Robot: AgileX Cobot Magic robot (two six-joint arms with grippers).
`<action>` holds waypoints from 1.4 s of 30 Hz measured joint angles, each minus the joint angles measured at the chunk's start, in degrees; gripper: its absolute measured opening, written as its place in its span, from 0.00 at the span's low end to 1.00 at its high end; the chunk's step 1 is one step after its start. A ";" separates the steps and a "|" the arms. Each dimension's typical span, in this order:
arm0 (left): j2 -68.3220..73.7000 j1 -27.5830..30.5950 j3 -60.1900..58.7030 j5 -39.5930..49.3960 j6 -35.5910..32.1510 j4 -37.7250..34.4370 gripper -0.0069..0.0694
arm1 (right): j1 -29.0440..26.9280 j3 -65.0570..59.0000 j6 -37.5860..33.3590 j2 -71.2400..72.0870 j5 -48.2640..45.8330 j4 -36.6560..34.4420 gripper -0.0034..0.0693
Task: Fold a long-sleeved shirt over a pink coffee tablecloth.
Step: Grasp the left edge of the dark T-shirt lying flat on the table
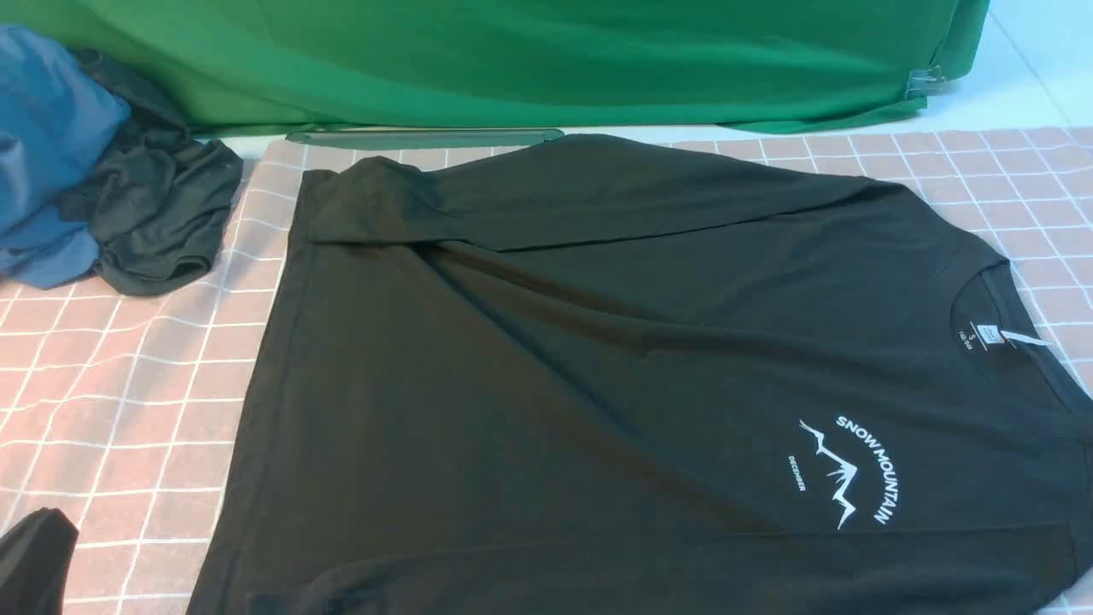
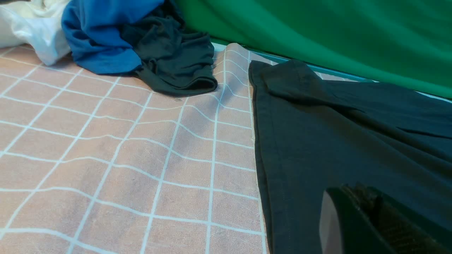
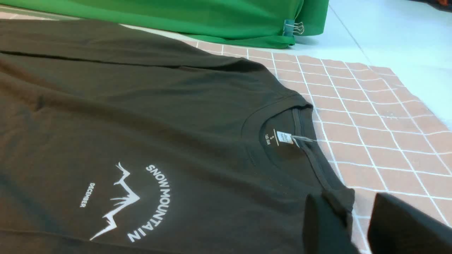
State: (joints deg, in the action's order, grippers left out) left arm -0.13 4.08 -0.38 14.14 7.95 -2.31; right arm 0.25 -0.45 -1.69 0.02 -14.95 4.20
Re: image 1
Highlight blue garment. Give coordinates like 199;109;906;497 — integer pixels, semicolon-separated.
1;24;132;289

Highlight green flat bar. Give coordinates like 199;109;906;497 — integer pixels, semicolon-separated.
285;128;564;151

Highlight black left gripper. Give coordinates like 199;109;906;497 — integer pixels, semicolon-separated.
1;507;79;614

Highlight pink checkered tablecloth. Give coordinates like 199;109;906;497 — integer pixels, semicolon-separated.
1;127;1092;614

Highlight dark gray long-sleeve top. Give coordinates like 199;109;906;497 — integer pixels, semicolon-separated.
188;135;1090;614

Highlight crumpled dark gray garment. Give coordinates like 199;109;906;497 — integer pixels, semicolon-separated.
57;48;243;296

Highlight clear binder clip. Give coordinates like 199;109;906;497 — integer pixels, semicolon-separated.
904;66;947;100

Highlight green backdrop cloth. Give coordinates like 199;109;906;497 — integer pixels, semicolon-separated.
1;1;989;135

